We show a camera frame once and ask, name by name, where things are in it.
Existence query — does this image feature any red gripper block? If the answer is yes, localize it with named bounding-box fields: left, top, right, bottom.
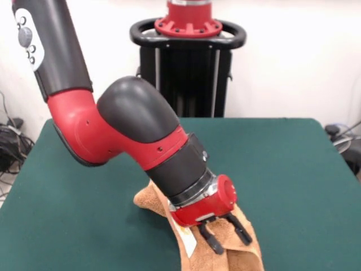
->
left=171, top=174, right=253, bottom=255

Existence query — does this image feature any orange terry towel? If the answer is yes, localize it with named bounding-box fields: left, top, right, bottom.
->
left=133, top=180, right=265, bottom=271

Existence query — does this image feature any dark green table cloth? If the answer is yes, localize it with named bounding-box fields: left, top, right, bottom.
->
left=0, top=117, right=361, bottom=271

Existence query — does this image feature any grey round stand base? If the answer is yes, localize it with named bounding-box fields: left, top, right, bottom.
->
left=332, top=134, right=353, bottom=155

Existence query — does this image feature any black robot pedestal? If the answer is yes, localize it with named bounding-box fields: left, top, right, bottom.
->
left=130, top=18, right=248, bottom=119

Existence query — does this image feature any black cable tangle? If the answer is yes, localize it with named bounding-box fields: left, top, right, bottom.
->
left=0, top=90, right=36, bottom=198

